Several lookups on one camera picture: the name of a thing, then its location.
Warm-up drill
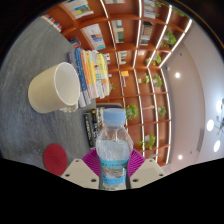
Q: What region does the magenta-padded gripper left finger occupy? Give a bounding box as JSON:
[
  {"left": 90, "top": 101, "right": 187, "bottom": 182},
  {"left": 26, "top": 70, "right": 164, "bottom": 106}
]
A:
[{"left": 60, "top": 148, "right": 101, "bottom": 190}]

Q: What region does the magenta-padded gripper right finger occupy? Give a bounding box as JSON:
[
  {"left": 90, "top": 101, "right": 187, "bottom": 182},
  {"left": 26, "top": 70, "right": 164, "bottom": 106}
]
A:
[{"left": 127, "top": 148, "right": 167, "bottom": 190}]

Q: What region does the clear water bottle blue cap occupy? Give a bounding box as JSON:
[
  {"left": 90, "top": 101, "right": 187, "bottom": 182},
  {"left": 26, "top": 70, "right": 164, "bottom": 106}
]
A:
[{"left": 95, "top": 107, "right": 134, "bottom": 192}]

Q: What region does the flat round red coaster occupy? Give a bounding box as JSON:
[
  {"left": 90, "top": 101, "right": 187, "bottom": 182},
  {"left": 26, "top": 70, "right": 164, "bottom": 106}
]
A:
[{"left": 43, "top": 143, "right": 69, "bottom": 177}]

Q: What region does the stack of dark books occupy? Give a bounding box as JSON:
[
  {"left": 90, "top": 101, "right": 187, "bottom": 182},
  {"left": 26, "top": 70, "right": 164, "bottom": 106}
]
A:
[{"left": 83, "top": 107, "right": 106, "bottom": 150}]

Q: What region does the ceiling air vent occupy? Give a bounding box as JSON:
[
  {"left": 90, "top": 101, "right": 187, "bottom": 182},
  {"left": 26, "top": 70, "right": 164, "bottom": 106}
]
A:
[{"left": 196, "top": 128, "right": 205, "bottom": 153}]

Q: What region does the ceiling lamp with round bulbs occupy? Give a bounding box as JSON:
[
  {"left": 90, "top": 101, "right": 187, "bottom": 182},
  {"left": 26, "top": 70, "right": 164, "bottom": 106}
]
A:
[{"left": 205, "top": 98, "right": 224, "bottom": 154}]

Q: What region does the white ceramic mug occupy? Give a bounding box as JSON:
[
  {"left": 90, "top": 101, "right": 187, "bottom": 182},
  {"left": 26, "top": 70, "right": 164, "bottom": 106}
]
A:
[{"left": 27, "top": 61, "right": 82, "bottom": 115}]

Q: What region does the stack of colourful books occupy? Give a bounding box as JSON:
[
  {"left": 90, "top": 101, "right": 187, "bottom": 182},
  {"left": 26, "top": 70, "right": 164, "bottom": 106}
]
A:
[{"left": 67, "top": 47, "right": 113, "bottom": 109}]

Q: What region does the orange wooden shelf unit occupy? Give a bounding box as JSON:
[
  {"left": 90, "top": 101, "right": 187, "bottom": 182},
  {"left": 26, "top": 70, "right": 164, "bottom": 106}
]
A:
[{"left": 41, "top": 0, "right": 194, "bottom": 168}]

